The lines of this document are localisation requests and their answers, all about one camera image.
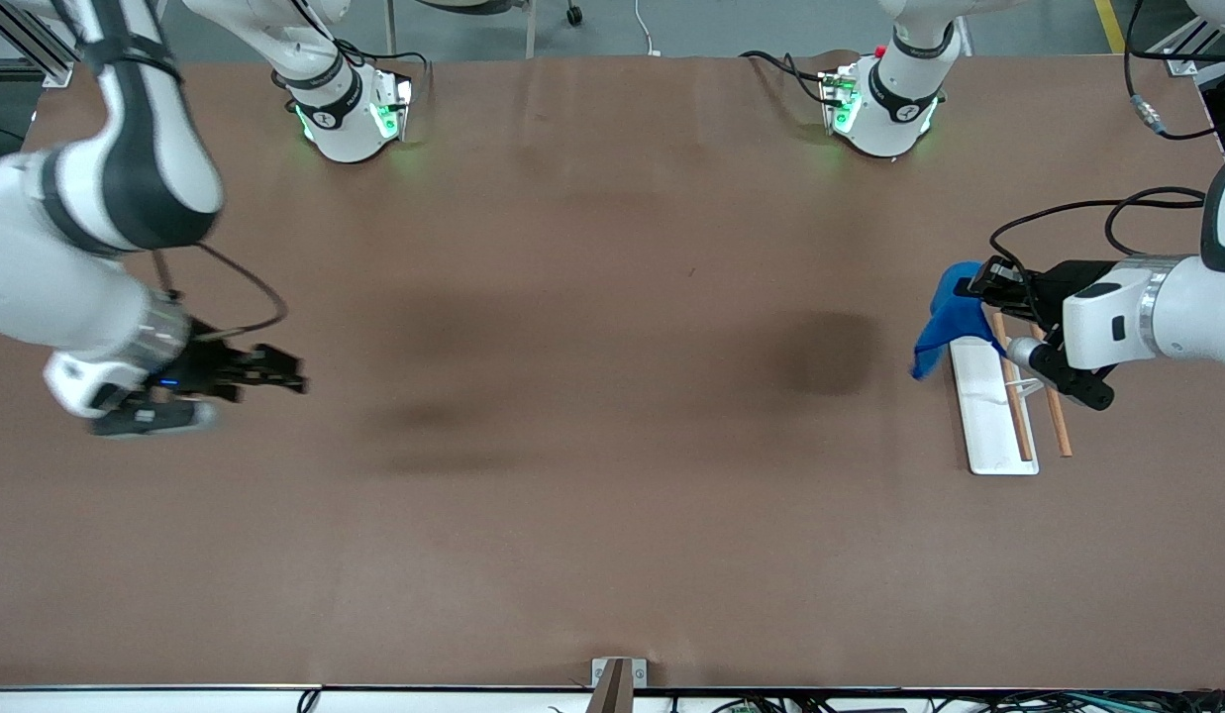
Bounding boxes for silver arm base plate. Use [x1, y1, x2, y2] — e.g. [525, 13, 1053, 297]
[369, 77, 414, 142]
[819, 67, 863, 137]

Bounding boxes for white rack base plate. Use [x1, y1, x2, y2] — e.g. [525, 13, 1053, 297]
[949, 335, 1041, 476]

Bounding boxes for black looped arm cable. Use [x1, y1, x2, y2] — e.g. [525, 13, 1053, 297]
[1105, 186, 1207, 256]

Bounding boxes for black base cable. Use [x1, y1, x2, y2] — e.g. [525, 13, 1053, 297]
[335, 38, 435, 102]
[739, 50, 831, 106]

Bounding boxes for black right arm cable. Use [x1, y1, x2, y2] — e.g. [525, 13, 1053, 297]
[152, 242, 289, 344]

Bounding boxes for aluminium frame profile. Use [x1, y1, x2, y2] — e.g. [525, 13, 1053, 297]
[1162, 15, 1225, 76]
[0, 0, 88, 88]

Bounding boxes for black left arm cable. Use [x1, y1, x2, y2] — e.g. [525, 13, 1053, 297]
[988, 196, 1207, 330]

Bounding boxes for blue microfibre towel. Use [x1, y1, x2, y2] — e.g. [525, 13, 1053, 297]
[910, 260, 1009, 381]

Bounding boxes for black cable with connector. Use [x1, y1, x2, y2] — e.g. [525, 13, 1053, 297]
[1124, 0, 1223, 142]

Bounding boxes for brown post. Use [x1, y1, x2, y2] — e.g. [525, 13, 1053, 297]
[586, 660, 634, 713]

